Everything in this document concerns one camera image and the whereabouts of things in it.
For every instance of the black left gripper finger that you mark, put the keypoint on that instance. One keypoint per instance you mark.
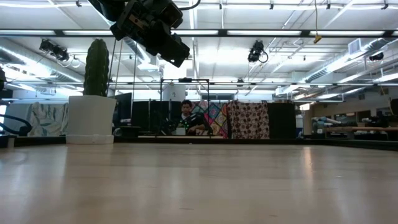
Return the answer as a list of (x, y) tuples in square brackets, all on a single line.
[(174, 49)]

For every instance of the green cactus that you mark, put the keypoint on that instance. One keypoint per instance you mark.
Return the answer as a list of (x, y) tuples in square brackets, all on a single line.
[(96, 67)]

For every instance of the person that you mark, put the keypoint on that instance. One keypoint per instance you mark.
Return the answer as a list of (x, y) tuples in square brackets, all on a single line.
[(188, 116)]

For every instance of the black partition panel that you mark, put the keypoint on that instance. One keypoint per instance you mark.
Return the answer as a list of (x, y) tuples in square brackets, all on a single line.
[(149, 115), (281, 119)]

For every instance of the black monitor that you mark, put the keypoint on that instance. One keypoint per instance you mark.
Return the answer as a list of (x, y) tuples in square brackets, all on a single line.
[(124, 105)]

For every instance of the colourful patchwork cloth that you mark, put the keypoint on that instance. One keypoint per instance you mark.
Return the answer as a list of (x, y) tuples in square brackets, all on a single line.
[(217, 115)]

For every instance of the black ceiling spotlight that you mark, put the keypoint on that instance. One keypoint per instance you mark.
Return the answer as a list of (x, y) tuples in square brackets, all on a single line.
[(256, 51)]

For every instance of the black ceiling lamp cluster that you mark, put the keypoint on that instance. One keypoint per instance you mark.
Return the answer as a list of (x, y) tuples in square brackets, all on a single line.
[(54, 49)]

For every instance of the brown dotted cloth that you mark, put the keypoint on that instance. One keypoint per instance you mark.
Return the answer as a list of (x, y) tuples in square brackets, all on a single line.
[(248, 119)]

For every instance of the white plant pot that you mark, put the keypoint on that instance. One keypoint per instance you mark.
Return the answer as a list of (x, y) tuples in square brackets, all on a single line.
[(90, 118)]

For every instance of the grey patterned cloth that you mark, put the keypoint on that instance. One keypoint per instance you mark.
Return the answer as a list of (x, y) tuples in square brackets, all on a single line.
[(46, 119)]

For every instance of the yellow hanging hook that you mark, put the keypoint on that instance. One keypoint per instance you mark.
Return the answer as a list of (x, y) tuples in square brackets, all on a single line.
[(317, 39)]

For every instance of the wooden workbench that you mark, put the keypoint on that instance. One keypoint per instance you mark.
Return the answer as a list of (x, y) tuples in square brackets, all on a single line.
[(342, 109)]

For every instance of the white air vent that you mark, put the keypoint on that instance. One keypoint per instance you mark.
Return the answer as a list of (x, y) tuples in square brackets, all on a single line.
[(354, 46)]

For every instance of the small grey block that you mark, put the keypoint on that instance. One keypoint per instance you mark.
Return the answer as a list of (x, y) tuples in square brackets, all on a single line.
[(11, 142)]

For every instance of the black aluminium table frame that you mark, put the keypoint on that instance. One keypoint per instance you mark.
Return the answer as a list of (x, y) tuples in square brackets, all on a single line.
[(273, 141)]

